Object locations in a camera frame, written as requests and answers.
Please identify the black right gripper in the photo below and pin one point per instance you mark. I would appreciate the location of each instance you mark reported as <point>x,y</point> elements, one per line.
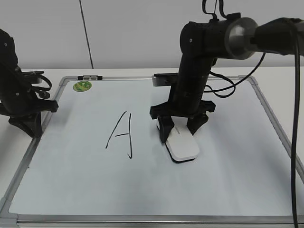
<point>180,104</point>

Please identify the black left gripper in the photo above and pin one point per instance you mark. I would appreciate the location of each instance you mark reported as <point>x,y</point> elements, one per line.
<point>25,111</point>

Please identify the white whiteboard eraser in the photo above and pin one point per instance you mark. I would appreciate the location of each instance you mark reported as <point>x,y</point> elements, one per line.
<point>181,144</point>

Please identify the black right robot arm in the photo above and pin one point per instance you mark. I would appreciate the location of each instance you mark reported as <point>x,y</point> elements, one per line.
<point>201,45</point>

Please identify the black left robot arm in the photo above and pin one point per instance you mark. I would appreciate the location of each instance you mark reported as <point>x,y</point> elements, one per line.
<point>11,77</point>

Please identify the green round magnet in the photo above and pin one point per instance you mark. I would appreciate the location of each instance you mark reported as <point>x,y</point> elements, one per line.
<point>82,86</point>

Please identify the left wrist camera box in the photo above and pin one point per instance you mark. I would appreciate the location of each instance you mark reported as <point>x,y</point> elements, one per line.
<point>33,76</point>

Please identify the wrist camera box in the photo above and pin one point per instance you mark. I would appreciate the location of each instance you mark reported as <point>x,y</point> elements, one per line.
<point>33,76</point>
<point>164,79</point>

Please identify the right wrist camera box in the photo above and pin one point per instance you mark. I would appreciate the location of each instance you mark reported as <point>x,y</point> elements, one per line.
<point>164,79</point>

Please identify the whiteboard with grey frame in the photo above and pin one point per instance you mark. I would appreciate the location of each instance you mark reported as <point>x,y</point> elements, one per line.
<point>100,163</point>

